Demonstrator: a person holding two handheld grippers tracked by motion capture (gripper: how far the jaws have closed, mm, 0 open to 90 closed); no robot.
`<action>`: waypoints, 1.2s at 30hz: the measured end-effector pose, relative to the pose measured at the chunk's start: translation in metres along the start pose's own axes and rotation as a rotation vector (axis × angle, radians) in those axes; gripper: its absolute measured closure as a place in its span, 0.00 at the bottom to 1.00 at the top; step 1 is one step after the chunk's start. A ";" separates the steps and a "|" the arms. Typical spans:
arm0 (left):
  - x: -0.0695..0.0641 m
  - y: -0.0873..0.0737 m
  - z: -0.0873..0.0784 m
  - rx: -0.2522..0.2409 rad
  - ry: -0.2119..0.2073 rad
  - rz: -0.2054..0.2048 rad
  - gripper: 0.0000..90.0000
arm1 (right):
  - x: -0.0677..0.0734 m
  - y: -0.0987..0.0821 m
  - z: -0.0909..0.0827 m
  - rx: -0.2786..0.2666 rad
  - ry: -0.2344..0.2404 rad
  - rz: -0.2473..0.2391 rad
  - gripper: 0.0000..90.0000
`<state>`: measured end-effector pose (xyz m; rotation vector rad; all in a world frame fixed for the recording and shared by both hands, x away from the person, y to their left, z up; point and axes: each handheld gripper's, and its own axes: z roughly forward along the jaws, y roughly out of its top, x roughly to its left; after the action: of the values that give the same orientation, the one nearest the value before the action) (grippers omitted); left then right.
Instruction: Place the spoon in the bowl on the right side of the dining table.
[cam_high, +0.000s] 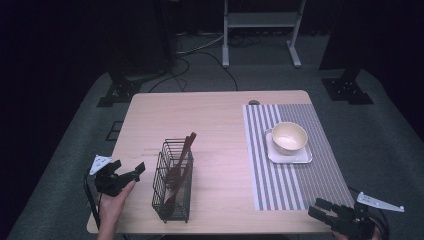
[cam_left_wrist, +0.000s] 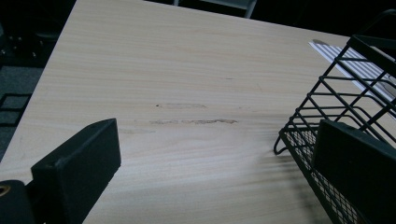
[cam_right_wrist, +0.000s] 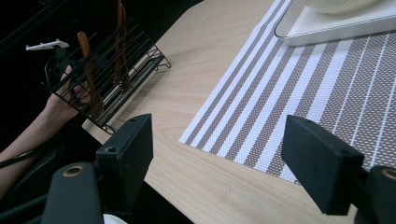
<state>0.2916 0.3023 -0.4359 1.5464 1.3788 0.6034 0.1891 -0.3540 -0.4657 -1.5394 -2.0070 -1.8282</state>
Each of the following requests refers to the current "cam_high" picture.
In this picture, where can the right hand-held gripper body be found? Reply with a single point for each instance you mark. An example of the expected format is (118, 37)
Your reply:
(355, 220)

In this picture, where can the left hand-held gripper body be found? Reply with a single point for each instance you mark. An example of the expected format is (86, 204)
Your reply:
(107, 182)

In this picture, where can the cream bowl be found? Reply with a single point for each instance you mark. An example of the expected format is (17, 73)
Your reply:
(289, 138)

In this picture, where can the person's left hand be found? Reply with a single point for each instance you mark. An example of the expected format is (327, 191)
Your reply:
(113, 205)

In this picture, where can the person's right hand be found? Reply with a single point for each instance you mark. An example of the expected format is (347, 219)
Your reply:
(337, 236)

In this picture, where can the dark floor hatch outline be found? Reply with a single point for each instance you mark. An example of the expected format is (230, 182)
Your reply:
(115, 130)

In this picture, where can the grey striped placemat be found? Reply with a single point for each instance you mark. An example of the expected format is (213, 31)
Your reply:
(286, 186)

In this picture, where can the brown wooden utensil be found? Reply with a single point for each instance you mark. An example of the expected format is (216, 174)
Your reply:
(184, 148)

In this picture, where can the white square plate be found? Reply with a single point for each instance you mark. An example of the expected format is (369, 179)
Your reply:
(293, 159)

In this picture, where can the black stand base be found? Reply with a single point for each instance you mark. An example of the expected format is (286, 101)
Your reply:
(348, 90)
(120, 91)

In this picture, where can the dark table grommet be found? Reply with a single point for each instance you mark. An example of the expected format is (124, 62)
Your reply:
(254, 102)

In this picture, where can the white metal stand frame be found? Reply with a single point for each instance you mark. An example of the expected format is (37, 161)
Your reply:
(263, 19)

